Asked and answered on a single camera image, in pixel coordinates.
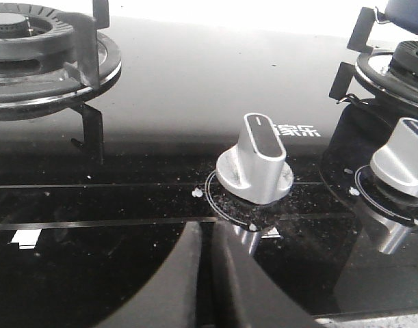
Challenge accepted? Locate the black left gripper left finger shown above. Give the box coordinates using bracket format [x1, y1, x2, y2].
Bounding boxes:
[98, 220, 216, 327]

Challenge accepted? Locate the silver stove knob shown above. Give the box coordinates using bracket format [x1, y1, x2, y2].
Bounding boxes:
[370, 118, 418, 198]
[215, 113, 293, 205]

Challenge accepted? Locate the left black pot support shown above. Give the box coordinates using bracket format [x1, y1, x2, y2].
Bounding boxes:
[0, 0, 122, 109]

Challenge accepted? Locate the silver left stove knob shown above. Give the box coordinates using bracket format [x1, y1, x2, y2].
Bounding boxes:
[215, 113, 293, 205]

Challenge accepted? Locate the gas burner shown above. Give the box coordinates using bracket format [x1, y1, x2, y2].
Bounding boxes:
[393, 41, 418, 76]
[0, 2, 75, 74]

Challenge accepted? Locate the silver right stove knob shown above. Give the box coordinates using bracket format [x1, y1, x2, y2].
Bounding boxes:
[370, 118, 418, 198]

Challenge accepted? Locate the right black pot support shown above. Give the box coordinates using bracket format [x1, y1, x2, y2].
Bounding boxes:
[329, 7, 418, 110]

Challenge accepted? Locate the blue cooking pot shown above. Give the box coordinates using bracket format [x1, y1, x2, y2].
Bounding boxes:
[385, 0, 418, 35]

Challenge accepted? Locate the right gas burner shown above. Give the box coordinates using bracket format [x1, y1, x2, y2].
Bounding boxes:
[393, 41, 418, 76]

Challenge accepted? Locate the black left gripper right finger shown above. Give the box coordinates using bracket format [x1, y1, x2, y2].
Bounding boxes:
[211, 222, 321, 327]

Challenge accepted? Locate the black pot support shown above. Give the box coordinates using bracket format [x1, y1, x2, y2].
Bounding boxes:
[0, 0, 122, 109]
[329, 7, 418, 110]

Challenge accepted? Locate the black glass stove top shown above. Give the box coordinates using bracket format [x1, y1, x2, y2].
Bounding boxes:
[0, 17, 418, 327]

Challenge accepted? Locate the left gas burner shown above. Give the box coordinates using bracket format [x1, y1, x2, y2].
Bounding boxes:
[0, 2, 75, 74]

